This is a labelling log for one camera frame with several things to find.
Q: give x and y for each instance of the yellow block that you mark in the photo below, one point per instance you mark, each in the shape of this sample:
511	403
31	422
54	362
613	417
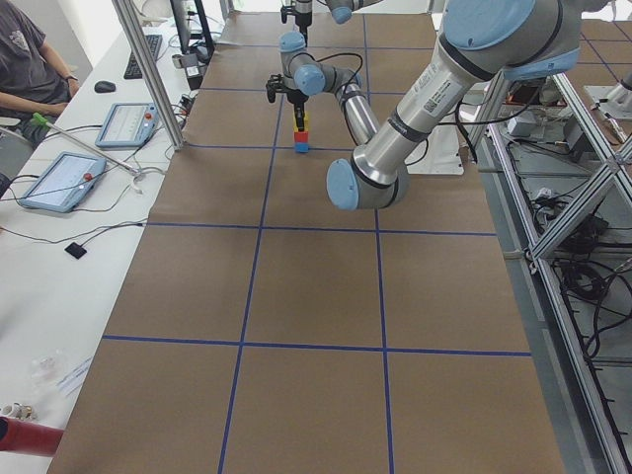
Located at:
305	122

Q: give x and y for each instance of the far blue teach pendant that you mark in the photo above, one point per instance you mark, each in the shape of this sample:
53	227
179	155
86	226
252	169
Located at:
128	125

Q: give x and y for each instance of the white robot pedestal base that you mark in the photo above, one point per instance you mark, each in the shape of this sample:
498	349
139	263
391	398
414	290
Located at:
439	155

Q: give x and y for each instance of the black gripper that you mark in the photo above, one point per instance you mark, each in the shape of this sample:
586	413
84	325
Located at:
302	10
299	101

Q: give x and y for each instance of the seated person grey shirt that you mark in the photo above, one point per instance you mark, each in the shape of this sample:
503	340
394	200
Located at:
34	77

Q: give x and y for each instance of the brown paper table cover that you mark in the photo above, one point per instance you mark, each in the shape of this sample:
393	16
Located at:
261	330

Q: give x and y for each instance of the grey power adapter box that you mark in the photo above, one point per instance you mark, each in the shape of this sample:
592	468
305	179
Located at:
522	125

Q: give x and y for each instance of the black computer mouse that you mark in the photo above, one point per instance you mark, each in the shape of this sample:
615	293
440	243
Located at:
103	87

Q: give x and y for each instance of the aluminium frame truss right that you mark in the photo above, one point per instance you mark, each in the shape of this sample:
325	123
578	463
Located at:
565	193

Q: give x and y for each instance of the blue teach pendant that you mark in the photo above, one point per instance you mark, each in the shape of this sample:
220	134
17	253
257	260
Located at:
128	125
64	183

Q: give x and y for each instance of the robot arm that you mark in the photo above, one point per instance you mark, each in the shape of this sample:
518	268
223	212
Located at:
522	39
302	11

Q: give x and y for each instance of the red block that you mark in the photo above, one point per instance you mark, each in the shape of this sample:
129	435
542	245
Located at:
301	137

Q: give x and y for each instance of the small black square pad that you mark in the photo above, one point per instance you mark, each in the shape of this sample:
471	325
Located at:
75	250

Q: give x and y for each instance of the aluminium frame post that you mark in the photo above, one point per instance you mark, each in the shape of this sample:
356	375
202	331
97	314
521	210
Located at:
139	47

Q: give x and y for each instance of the green handled metal rod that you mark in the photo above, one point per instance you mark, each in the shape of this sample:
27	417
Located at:
40	120

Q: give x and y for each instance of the red cylinder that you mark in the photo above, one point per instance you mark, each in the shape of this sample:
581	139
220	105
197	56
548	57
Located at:
29	438

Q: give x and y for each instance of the blue block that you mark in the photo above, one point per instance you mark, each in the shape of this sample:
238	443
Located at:
301	147

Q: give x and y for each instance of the near blue teach pendant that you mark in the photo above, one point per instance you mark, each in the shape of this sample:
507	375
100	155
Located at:
64	183

